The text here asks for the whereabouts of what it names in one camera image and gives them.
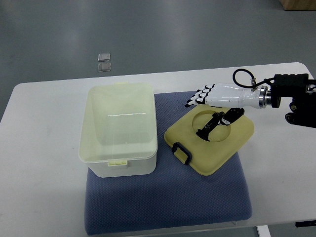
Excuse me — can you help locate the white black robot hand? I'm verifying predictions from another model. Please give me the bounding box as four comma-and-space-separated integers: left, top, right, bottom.
185, 83, 260, 125

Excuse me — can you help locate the yellow box lid black handle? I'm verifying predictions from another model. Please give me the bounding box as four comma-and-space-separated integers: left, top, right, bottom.
164, 105, 254, 176

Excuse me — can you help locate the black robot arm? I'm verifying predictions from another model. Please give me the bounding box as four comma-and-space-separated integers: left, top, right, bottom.
185, 68, 316, 128

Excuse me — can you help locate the white storage box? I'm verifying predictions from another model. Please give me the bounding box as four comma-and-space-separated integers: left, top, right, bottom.
79, 82, 158, 178

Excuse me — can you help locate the brown cardboard box corner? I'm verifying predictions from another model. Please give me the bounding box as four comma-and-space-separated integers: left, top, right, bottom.
279, 0, 316, 11

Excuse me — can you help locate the blue grey cushion mat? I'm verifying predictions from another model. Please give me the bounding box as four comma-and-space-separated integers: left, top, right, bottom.
84, 91, 252, 235

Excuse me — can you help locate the lower metal floor plate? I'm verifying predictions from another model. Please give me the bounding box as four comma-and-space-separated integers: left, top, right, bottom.
98, 62, 111, 72

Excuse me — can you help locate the metal floor plate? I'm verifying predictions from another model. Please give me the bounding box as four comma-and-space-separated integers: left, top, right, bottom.
98, 62, 111, 72
98, 53, 111, 62

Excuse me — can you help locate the upper metal floor plate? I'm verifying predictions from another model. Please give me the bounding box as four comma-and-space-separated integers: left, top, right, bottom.
98, 53, 111, 62

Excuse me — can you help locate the white table leg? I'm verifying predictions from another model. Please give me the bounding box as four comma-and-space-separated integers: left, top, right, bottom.
256, 225, 271, 237

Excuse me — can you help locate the black bracket under table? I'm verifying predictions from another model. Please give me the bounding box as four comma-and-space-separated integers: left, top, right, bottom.
295, 220, 316, 228

